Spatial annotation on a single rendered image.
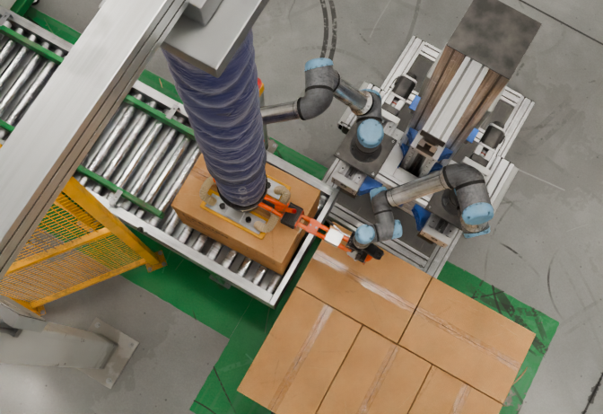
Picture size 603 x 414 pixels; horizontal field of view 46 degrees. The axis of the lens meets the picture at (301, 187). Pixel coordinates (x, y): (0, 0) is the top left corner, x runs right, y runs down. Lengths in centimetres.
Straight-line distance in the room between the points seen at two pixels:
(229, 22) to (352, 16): 332
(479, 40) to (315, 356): 187
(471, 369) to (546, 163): 153
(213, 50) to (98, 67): 28
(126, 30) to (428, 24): 367
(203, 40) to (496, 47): 130
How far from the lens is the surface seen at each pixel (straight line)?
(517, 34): 264
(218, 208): 341
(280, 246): 337
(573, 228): 470
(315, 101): 289
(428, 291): 382
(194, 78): 183
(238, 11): 160
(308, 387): 373
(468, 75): 253
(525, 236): 458
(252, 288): 371
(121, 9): 143
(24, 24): 441
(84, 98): 137
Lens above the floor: 427
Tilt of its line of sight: 75 degrees down
